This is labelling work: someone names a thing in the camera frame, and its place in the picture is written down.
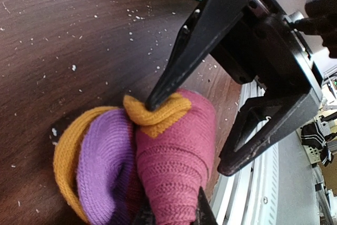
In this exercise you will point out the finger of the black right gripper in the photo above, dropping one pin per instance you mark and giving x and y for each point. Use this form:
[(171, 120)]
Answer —
[(262, 122)]

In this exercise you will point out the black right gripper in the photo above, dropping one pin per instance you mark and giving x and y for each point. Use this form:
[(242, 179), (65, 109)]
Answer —
[(253, 40)]

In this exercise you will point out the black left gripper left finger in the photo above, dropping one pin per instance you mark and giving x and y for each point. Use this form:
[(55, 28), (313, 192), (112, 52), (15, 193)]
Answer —
[(145, 216)]

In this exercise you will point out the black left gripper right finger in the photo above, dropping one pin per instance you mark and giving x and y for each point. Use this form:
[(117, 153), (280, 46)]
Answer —
[(204, 214)]

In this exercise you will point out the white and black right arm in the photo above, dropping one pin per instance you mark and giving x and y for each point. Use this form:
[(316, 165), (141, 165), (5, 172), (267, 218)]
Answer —
[(315, 20)]

